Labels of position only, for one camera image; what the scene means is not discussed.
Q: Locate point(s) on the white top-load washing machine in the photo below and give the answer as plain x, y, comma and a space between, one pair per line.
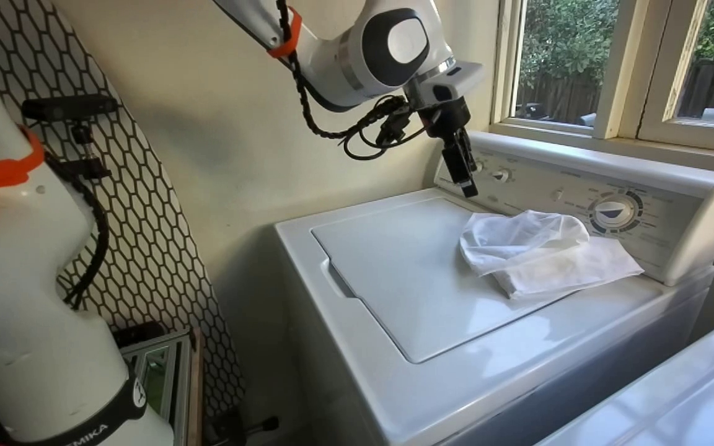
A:
423, 387

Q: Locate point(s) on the black bar-shaped mount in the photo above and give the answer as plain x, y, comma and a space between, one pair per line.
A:
69, 107

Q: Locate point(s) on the large timer knob blue pointer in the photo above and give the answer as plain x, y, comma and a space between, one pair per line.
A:
619, 213

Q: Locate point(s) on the white crumpled cloth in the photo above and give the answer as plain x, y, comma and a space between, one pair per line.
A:
540, 252

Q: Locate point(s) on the small white washer knob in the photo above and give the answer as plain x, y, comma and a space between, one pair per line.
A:
480, 166
502, 174

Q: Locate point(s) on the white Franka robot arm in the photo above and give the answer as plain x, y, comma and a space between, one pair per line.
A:
347, 51

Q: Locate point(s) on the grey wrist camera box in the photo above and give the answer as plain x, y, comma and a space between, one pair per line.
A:
452, 80

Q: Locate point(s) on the white washing machine lid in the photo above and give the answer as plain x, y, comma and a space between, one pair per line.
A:
398, 273

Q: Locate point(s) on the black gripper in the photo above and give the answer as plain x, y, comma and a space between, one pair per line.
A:
448, 122

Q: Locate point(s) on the white wooden window frame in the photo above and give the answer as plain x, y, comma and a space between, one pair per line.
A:
620, 76

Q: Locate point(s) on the honeycomb pattern ironing board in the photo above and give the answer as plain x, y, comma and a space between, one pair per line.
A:
149, 239

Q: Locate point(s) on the white Whirlpool dryer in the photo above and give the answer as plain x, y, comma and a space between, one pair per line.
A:
670, 398

